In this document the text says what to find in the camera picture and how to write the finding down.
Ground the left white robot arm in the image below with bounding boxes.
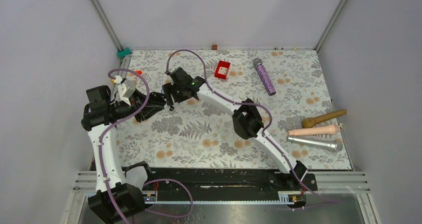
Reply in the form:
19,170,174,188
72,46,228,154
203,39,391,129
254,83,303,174
81,85,166,224

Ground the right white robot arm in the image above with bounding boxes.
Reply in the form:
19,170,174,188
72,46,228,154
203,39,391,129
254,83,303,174
163,67,308,190

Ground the red open box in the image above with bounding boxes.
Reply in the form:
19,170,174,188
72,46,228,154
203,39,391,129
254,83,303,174
214,61,231,80

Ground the teal block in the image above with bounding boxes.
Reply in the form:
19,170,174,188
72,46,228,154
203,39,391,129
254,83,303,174
117,47,132,59

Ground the purple glitter microphone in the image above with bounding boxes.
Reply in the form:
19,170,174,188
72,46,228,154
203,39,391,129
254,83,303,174
253,58,276,96

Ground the floral patterned mat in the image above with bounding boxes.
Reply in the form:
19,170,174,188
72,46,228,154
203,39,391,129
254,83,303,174
117,50,352,170

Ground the pink cylinder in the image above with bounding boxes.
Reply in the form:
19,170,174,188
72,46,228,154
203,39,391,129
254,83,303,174
288,124,341,136

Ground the silver metal cylinder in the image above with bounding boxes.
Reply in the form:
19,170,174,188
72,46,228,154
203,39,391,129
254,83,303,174
286,136,343,152

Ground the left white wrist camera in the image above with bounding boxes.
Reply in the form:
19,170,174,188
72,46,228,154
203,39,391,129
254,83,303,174
112,75,135,106

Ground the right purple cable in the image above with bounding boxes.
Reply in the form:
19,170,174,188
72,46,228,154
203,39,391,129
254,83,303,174
165,49,343,212

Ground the purple cable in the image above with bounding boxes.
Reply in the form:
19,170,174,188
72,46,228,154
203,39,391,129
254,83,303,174
98,68,194,224
165,49,343,212

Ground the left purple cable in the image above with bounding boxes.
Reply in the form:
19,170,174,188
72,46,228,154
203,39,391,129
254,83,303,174
98,68,194,224

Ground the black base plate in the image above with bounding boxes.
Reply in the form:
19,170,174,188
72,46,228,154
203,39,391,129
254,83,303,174
145,168,317,203

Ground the wooden handle stick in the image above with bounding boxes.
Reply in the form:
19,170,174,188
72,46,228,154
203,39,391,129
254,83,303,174
302,110,347,128

